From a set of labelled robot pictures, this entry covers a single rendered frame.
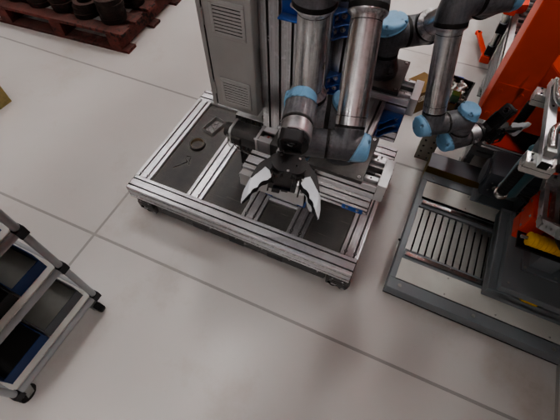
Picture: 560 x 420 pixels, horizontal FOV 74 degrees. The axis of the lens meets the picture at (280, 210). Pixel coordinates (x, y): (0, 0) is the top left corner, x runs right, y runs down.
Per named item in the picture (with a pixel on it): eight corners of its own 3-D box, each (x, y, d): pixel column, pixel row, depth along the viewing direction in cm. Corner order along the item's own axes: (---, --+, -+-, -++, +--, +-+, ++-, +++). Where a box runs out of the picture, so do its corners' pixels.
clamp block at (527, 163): (547, 180, 117) (557, 169, 113) (517, 171, 119) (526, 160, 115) (548, 169, 120) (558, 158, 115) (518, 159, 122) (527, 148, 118)
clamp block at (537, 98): (554, 112, 134) (564, 100, 130) (527, 104, 136) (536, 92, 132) (556, 103, 137) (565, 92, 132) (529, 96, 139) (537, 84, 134)
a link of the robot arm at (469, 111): (457, 117, 123) (445, 141, 133) (488, 112, 125) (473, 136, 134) (446, 102, 127) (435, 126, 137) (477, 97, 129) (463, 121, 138)
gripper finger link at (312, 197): (324, 226, 77) (303, 191, 81) (332, 211, 72) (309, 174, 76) (312, 231, 76) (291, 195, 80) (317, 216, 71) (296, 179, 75)
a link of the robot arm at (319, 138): (322, 169, 99) (327, 140, 90) (280, 163, 100) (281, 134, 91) (325, 147, 103) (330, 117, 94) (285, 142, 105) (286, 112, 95)
